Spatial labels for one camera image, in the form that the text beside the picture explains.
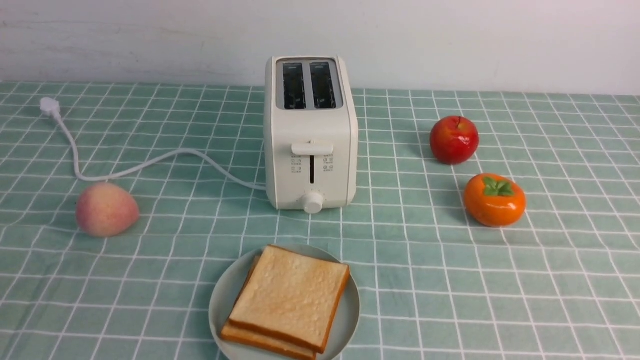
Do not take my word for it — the toasted bread slice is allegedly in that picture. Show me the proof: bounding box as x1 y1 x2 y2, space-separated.
228 244 351 354
220 255 318 360

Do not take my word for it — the white two-slot toaster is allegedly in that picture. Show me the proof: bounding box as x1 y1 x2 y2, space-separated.
263 55 359 214

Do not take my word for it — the pale green round plate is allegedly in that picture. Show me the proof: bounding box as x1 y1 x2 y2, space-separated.
208 244 361 360

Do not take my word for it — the red apple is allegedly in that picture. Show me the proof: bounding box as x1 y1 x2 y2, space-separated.
429 115 480 166

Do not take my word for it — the orange persimmon with green leaf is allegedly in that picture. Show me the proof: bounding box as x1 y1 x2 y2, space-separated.
462 173 527 228

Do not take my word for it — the pink peach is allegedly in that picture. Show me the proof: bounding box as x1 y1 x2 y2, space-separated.
75 182 140 238

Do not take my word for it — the green checkered tablecloth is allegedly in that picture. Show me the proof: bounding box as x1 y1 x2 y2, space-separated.
0 81 640 360

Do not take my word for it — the white toaster power cord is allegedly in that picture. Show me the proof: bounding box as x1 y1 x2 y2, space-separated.
39 97 267 192

